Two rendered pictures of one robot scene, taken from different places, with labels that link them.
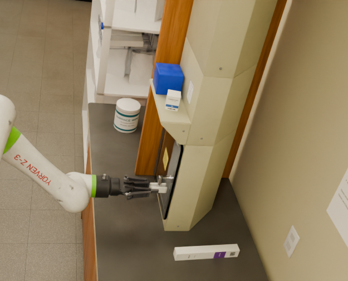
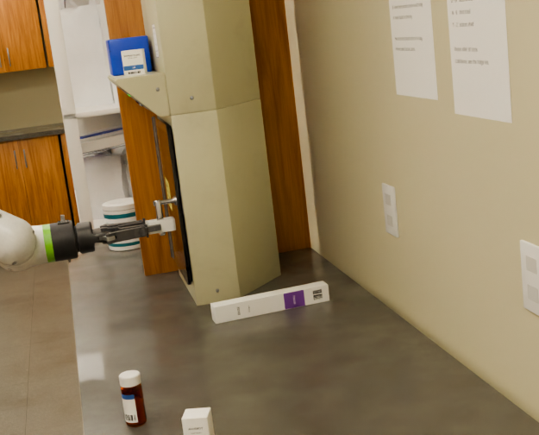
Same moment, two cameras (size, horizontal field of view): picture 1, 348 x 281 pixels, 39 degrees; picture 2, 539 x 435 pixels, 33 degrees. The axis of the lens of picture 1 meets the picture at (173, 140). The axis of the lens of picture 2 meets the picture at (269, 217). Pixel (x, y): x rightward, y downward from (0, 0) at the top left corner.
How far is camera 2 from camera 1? 115 cm
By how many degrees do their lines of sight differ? 23
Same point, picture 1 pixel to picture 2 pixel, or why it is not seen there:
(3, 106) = not seen: outside the picture
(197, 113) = (168, 52)
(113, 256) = (105, 341)
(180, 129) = (150, 86)
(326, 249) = (416, 145)
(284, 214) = (372, 186)
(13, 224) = not seen: outside the picture
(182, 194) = (200, 217)
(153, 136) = (153, 190)
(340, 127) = not seen: outside the picture
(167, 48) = (122, 28)
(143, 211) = (159, 299)
